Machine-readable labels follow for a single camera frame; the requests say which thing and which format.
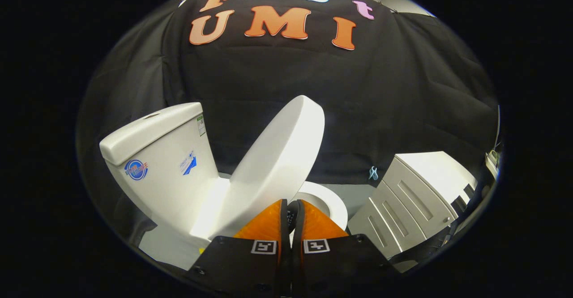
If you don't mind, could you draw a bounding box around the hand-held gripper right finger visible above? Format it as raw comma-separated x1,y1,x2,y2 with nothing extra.
290,199,401,292

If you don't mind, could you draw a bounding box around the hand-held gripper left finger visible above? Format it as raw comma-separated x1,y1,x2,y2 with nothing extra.
186,199,291,292

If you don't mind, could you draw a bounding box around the white toilet lid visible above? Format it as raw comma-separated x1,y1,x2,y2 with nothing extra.
210,95,325,240

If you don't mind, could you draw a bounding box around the white toilet seat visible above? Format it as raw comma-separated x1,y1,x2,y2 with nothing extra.
293,181,349,231

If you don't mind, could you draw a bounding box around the white ceramic toilet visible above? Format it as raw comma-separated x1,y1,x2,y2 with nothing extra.
99,102,349,272

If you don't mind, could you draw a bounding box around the white drawer cabinet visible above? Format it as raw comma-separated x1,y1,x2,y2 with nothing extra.
347,151,479,274

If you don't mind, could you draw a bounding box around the black backdrop cloth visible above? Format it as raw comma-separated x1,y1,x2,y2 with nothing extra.
78,0,500,245

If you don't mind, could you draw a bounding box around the white shelf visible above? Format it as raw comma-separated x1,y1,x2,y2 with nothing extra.
486,149,501,179

